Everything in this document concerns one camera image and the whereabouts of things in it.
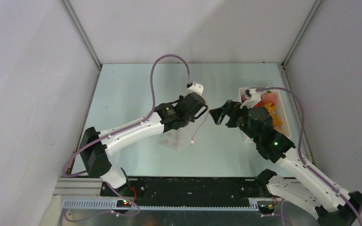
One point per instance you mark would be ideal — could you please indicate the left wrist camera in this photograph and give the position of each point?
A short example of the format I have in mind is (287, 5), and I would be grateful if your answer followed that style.
(193, 87)

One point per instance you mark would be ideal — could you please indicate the white plastic basket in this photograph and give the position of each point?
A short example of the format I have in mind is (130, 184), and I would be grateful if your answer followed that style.
(280, 111)

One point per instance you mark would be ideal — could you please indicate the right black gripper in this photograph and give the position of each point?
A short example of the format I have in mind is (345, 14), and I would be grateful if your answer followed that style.
(232, 113)

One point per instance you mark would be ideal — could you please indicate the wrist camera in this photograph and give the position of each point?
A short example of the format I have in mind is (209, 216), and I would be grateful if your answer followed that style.
(193, 87)
(249, 97)

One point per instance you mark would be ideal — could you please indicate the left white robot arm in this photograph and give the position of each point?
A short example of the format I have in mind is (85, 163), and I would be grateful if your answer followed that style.
(98, 146)

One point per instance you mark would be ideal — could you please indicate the pink peach top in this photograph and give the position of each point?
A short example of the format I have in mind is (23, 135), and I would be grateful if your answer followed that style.
(269, 97)

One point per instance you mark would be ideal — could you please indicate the clear zip top bag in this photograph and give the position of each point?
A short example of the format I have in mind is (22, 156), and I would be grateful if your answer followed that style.
(183, 137)

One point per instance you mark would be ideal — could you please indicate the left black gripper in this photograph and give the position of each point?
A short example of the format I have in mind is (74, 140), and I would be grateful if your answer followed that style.
(181, 98)

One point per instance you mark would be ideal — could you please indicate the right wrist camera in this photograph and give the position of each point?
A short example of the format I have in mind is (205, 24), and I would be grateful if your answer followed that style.
(249, 97)

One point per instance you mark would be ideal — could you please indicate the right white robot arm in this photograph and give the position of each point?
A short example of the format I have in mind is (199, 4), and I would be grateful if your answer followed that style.
(317, 194)

